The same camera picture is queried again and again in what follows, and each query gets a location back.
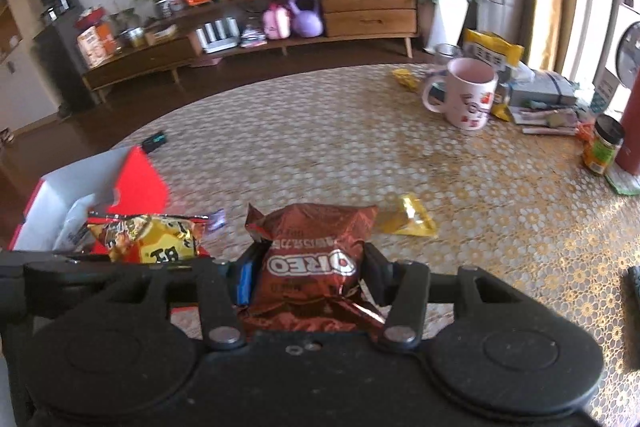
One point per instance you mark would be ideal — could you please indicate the purple kettlebell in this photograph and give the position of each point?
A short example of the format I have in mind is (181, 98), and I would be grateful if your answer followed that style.
(306, 23)

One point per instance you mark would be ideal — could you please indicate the brown Oreo bag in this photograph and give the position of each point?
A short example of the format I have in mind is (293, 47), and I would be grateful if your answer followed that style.
(308, 280)

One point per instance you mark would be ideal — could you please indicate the grey box on table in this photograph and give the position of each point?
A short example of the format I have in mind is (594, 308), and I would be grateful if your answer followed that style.
(544, 87)

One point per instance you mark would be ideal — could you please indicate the white router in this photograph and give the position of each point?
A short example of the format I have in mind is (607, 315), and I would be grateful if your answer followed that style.
(219, 35)

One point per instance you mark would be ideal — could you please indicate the small glass jar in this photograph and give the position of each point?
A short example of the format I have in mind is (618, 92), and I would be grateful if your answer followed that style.
(603, 145)

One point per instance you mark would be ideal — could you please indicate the black remote control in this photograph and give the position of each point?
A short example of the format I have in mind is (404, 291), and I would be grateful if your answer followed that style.
(153, 142)

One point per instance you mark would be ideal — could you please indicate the small purple candy packet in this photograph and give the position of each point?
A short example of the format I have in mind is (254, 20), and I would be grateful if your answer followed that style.
(215, 221)

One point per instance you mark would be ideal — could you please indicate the pink mug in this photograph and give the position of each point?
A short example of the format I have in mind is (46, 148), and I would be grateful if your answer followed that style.
(470, 86)

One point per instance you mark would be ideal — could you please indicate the red cardboard box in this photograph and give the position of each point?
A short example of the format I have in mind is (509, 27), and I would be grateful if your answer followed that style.
(121, 183)

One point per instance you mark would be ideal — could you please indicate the yellow spicy snack bag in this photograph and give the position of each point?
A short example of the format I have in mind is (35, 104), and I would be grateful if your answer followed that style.
(149, 239)

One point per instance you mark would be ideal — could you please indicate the yellow biscuit bag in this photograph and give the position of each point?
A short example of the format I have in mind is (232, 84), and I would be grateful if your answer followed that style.
(501, 55)

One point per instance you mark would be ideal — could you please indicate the red water bottle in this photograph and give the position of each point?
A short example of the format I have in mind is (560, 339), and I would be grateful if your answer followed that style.
(628, 158)

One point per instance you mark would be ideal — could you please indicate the wooden TV cabinet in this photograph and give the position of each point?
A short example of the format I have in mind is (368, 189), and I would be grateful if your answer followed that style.
(168, 45)

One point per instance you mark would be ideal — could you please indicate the yellow snack wrapper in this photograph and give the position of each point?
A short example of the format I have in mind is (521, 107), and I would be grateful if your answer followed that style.
(407, 217)

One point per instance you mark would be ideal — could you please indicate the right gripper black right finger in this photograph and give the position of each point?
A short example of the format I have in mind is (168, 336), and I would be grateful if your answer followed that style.
(403, 288)

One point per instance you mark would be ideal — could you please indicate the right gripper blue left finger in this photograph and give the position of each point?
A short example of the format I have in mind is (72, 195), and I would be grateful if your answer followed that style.
(222, 289)

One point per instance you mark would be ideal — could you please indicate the black cabinet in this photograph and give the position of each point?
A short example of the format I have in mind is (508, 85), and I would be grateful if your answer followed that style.
(58, 54)

